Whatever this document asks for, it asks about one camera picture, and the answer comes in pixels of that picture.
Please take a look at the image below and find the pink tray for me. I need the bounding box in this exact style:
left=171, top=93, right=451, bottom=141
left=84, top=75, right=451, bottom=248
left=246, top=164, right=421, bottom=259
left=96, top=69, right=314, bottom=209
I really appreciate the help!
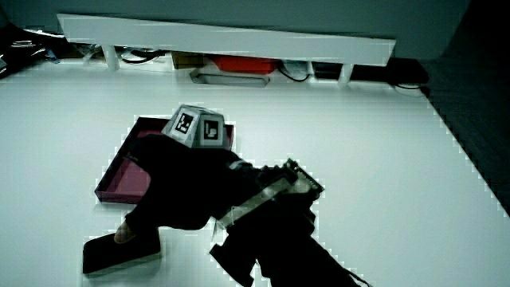
left=94, top=116, right=235, bottom=205

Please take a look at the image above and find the black bag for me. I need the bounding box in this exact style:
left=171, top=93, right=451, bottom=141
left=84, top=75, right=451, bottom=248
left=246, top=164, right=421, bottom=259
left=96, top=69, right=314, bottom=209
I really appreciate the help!
left=0, top=22, right=69, bottom=80

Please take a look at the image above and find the brown box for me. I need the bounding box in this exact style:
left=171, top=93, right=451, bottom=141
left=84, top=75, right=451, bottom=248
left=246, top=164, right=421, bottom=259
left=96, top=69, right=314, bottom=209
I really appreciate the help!
left=171, top=51, right=206, bottom=70

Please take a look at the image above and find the white desk shelf riser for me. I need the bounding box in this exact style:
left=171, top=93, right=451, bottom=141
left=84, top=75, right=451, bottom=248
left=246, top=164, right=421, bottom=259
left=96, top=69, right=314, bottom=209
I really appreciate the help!
left=57, top=14, right=397, bottom=87

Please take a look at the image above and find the black cable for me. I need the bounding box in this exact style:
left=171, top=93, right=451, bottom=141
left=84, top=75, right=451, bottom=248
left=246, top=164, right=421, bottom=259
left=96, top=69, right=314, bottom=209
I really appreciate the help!
left=277, top=65, right=312, bottom=83
left=120, top=49, right=167, bottom=65

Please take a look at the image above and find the red box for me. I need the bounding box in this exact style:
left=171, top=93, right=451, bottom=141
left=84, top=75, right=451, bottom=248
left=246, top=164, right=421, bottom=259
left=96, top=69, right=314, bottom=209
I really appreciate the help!
left=210, top=55, right=280, bottom=76

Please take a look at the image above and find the black eraser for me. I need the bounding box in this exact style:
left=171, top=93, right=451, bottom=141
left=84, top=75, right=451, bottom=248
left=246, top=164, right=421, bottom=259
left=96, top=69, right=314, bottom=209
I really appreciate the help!
left=82, top=230, right=163, bottom=276

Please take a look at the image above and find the black box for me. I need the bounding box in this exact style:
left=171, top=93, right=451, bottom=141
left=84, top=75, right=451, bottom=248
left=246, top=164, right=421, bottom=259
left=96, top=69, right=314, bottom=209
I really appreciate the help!
left=312, top=61, right=344, bottom=81

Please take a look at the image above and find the person's right hand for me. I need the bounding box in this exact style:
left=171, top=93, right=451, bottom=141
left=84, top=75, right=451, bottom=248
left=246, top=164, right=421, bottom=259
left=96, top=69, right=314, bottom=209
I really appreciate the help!
left=114, top=104, right=261, bottom=244

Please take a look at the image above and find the grey flat device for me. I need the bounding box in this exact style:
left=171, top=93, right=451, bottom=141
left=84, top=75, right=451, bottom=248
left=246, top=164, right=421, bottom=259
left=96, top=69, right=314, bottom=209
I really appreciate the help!
left=190, top=67, right=272, bottom=88

